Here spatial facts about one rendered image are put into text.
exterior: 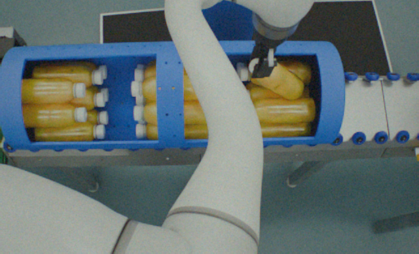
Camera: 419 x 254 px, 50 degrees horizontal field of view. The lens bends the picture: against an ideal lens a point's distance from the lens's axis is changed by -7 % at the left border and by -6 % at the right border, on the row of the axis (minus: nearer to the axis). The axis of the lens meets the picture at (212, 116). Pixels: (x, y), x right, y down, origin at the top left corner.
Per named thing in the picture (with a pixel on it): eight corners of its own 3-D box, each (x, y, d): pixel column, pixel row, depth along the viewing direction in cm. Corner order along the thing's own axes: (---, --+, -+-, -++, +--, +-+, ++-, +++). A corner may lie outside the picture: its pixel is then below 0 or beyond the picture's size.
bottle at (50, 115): (20, 101, 125) (81, 100, 126) (21, 126, 126) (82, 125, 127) (12, 104, 118) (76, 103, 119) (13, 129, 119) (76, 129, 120)
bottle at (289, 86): (278, 84, 129) (243, 64, 115) (298, 71, 126) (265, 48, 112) (287, 105, 125) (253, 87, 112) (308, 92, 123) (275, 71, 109)
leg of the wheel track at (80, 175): (98, 192, 226) (68, 166, 166) (87, 192, 226) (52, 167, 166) (98, 180, 228) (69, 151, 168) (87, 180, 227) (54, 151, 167)
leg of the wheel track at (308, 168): (298, 186, 232) (336, 160, 172) (287, 187, 232) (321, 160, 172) (297, 175, 234) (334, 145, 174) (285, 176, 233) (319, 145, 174)
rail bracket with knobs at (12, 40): (22, 75, 147) (12, 62, 137) (2, 76, 147) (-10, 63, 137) (25, 48, 150) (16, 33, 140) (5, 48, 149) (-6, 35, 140)
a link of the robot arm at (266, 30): (300, -15, 86) (294, 2, 91) (253, -15, 85) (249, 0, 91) (306, 29, 83) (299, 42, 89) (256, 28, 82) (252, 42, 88)
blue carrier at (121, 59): (320, 152, 140) (351, 129, 113) (27, 158, 134) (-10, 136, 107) (311, 64, 148) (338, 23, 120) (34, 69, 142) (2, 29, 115)
